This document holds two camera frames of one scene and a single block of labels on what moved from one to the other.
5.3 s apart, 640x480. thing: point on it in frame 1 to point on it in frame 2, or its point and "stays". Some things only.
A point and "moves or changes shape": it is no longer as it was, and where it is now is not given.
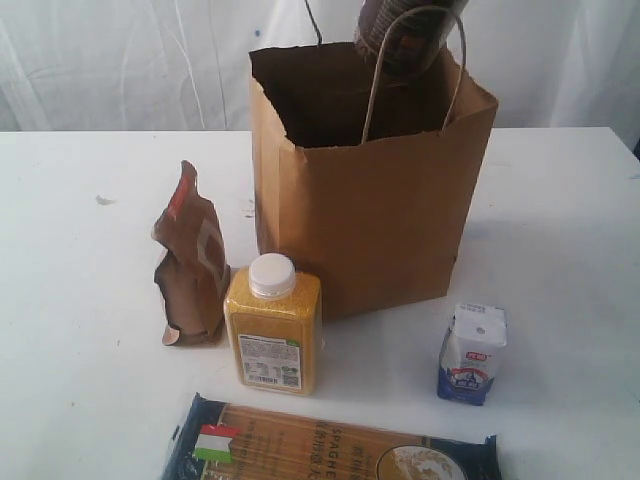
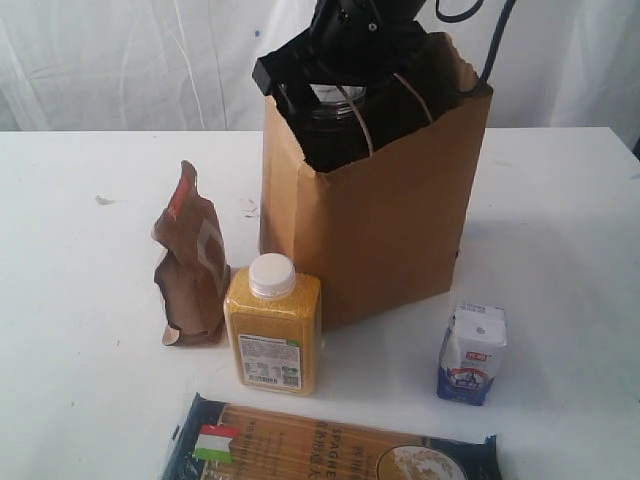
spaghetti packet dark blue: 212,439 stays
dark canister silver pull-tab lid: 406,36 moves or changes shape
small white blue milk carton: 469,352 stays
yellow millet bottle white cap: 273,312 stays
